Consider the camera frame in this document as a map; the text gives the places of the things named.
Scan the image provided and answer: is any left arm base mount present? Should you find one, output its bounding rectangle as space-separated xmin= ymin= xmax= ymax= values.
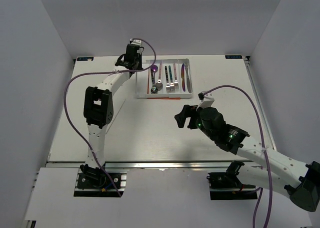
xmin=73 ymin=164 xmax=124 ymax=198

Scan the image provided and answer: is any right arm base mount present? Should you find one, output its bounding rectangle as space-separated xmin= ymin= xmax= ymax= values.
xmin=206 ymin=161 xmax=258 ymax=200

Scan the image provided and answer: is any pink handle fork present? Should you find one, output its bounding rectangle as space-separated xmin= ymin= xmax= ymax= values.
xmin=173 ymin=63 xmax=179 ymax=92

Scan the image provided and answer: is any white cutlery tray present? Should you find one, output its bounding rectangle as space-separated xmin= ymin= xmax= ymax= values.
xmin=138 ymin=58 xmax=193 ymax=99

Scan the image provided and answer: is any purple cable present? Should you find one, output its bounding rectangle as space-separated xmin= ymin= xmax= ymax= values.
xmin=203 ymin=84 xmax=274 ymax=228
xmin=63 ymin=39 xmax=158 ymax=197

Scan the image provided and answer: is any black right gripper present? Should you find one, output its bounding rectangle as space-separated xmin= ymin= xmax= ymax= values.
xmin=174 ymin=105 xmax=216 ymax=141

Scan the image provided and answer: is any teal handle fork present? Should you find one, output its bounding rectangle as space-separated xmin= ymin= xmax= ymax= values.
xmin=168 ymin=65 xmax=175 ymax=93

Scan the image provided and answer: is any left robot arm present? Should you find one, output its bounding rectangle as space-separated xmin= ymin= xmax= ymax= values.
xmin=80 ymin=39 xmax=143 ymax=187

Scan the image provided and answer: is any orange chopstick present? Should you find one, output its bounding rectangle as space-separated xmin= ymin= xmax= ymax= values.
xmin=147 ymin=97 xmax=181 ymax=100
xmin=146 ymin=69 xmax=152 ymax=94

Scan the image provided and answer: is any black handle fork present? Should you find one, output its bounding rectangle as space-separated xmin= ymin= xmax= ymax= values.
xmin=164 ymin=66 xmax=171 ymax=93

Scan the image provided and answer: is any iridescent purple spoon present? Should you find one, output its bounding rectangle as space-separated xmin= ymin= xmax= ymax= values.
xmin=150 ymin=65 xmax=158 ymax=79

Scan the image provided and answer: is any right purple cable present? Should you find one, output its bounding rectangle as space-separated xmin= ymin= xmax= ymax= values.
xmin=203 ymin=84 xmax=274 ymax=228

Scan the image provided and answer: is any black handle spoon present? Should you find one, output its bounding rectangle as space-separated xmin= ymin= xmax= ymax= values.
xmin=150 ymin=70 xmax=158 ymax=94

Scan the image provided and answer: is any iridescent rainbow knife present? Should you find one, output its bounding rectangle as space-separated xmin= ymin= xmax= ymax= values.
xmin=180 ymin=63 xmax=186 ymax=92

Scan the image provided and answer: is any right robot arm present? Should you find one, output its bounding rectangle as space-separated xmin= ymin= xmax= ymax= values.
xmin=174 ymin=105 xmax=320 ymax=212

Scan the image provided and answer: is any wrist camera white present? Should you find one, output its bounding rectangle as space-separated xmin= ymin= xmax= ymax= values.
xmin=129 ymin=39 xmax=143 ymax=47
xmin=197 ymin=91 xmax=215 ymax=110

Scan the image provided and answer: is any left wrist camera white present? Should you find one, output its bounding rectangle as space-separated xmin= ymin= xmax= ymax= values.
xmin=129 ymin=39 xmax=143 ymax=47

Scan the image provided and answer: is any silver ornate knife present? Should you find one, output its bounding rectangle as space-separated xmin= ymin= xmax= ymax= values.
xmin=185 ymin=64 xmax=193 ymax=93

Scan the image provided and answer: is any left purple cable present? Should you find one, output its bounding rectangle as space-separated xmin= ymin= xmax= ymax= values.
xmin=63 ymin=39 xmax=158 ymax=197

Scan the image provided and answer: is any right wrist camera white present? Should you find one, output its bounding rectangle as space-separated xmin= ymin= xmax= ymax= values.
xmin=197 ymin=91 xmax=215 ymax=110

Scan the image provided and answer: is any pink handle spoon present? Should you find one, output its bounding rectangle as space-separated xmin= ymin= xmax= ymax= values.
xmin=155 ymin=64 xmax=163 ymax=90

